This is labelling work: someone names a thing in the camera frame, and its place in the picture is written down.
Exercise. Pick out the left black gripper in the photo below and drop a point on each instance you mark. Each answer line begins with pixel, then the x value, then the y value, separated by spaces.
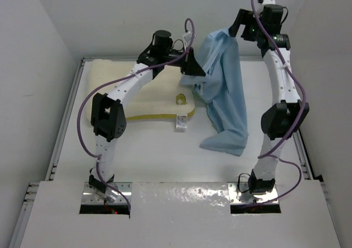
pixel 191 67

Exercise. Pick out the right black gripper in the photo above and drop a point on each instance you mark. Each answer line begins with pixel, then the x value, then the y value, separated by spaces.
pixel 245 17

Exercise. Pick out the green and blue satin pillowcase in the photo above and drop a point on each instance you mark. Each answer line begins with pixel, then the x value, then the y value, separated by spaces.
pixel 222 91

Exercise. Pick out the cream pillow with yellow edge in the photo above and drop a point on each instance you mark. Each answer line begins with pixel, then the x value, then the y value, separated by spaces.
pixel 162 98

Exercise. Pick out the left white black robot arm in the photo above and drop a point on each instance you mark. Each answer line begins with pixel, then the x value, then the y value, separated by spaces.
pixel 108 116

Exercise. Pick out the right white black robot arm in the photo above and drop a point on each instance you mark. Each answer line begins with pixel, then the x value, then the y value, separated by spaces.
pixel 289 108

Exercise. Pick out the white front cover board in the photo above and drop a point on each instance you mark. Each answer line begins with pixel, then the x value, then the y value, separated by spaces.
pixel 178 215

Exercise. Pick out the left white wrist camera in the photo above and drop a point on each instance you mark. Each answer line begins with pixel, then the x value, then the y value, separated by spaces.
pixel 188 38

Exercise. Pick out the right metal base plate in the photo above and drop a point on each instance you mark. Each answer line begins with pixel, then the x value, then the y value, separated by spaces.
pixel 239 195

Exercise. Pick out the metal base plate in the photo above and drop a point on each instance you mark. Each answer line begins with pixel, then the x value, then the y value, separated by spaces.
pixel 91 196
pixel 239 195

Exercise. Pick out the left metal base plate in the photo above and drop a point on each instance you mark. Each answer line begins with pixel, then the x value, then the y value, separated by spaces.
pixel 91 196

